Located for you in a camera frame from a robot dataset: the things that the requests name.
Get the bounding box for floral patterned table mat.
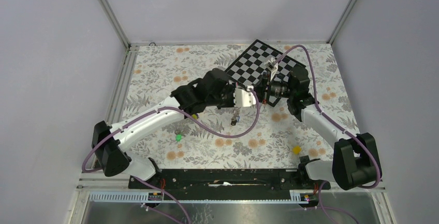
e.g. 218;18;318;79
121;44;359;169

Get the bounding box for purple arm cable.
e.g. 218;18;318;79
271;44;383;224
81;87;261;224

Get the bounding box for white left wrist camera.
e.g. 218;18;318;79
233;85;258;107

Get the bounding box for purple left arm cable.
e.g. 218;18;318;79
81;87;261;224

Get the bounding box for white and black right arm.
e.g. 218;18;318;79
254;67;382;190

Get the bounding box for yellow cube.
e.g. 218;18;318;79
291;146;302;155

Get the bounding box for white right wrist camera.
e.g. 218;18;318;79
265;57;278;82

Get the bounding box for green key tag with key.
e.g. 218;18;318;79
175;130;183;142

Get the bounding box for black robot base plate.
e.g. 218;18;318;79
128;169;322;202

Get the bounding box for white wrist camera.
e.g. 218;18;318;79
233;85;258;107
265;57;278;82

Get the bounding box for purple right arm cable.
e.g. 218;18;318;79
271;44;383;224

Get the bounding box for aluminium frame rails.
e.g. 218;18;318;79
70;0;399;224

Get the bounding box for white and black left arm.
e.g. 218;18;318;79
92;69;254;188

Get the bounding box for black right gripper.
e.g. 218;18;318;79
253;72;295;104

